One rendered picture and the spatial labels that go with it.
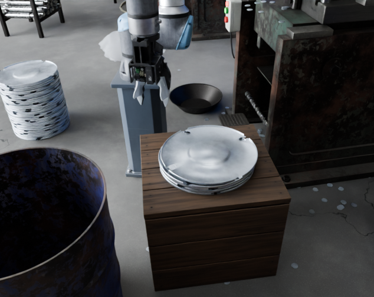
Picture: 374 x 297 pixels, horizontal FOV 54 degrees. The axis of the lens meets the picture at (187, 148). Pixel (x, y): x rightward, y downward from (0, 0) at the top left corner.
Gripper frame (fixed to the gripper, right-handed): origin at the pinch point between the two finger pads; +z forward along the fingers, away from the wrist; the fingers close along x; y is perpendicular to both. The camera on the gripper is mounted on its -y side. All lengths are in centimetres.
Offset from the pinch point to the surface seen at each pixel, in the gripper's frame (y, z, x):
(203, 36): -200, 51, -17
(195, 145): -2.1, 15.9, 11.4
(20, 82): -51, 24, -81
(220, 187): 13.7, 17.5, 21.0
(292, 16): -51, -10, 39
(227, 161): 3.4, 16.6, 21.9
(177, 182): 13.2, 18.1, 8.9
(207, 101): -100, 55, 1
